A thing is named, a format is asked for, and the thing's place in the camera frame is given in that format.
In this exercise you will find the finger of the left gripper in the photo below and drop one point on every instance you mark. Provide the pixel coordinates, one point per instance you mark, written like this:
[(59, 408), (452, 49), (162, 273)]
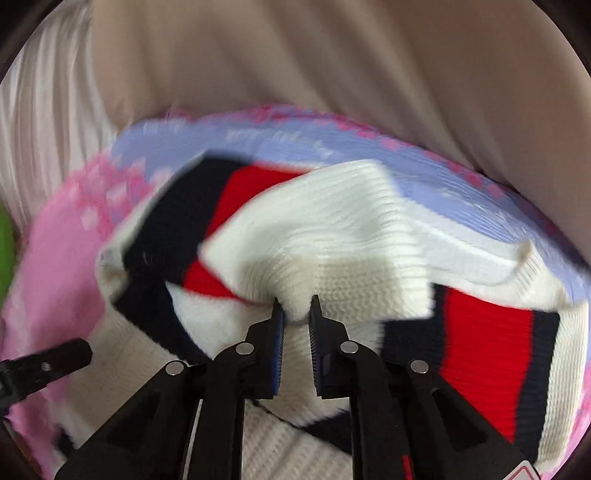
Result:
[(26, 375)]

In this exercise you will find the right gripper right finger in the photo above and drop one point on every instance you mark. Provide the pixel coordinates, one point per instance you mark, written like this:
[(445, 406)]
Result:
[(407, 421)]

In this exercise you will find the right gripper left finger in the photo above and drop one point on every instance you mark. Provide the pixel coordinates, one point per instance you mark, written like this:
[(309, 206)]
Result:
[(186, 422)]

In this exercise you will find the white red black knit sweater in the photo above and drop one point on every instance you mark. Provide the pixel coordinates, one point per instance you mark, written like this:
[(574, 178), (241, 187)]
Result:
[(209, 250)]

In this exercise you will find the green plush pillow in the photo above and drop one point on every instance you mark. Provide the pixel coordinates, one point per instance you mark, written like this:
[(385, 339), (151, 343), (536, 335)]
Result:
[(7, 253)]

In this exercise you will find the pink floral bed sheet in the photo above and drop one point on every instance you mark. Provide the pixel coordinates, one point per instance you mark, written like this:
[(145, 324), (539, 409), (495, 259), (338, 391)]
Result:
[(54, 296)]

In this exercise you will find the white satin curtain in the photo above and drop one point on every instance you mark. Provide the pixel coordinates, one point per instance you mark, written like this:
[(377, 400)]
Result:
[(52, 117)]

